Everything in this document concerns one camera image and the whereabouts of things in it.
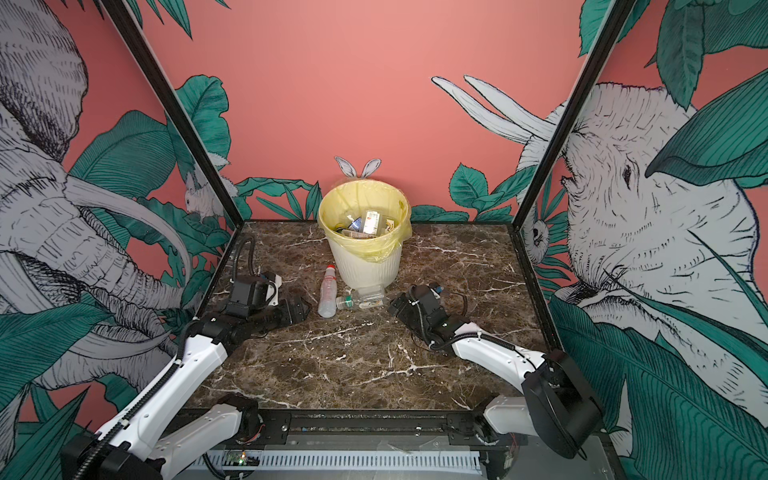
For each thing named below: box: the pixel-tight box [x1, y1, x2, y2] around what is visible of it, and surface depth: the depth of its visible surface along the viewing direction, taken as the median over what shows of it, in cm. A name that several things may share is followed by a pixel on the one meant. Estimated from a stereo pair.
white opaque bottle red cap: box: [318, 264, 338, 318], surface depth 96 cm
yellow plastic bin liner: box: [318, 179, 413, 263], surface depth 93 cm
